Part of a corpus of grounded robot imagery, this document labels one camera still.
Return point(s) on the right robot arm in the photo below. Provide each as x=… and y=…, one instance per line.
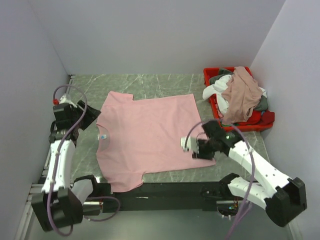
x=283, y=198

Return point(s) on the white t shirt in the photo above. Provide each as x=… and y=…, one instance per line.
x=218, y=84

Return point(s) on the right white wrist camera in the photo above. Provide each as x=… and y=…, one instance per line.
x=190, y=144

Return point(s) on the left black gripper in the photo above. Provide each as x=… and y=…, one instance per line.
x=90, y=115

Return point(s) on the red garment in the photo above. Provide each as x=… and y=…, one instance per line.
x=261, y=120

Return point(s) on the black base beam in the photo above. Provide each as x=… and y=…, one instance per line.
x=206, y=196

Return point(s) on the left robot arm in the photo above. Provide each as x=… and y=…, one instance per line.
x=58, y=205

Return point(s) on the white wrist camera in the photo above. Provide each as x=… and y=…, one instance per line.
x=190, y=144
x=65, y=99

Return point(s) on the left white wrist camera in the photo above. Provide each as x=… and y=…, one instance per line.
x=65, y=99

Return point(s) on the red plastic bin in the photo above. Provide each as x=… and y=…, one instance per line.
x=210, y=72

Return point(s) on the beige t shirt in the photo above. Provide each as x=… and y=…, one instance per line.
x=243, y=94

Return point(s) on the aluminium frame rail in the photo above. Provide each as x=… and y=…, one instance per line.
x=58, y=203

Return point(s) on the pink t shirt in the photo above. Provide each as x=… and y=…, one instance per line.
x=139, y=137

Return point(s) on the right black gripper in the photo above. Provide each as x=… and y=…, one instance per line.
x=201, y=154

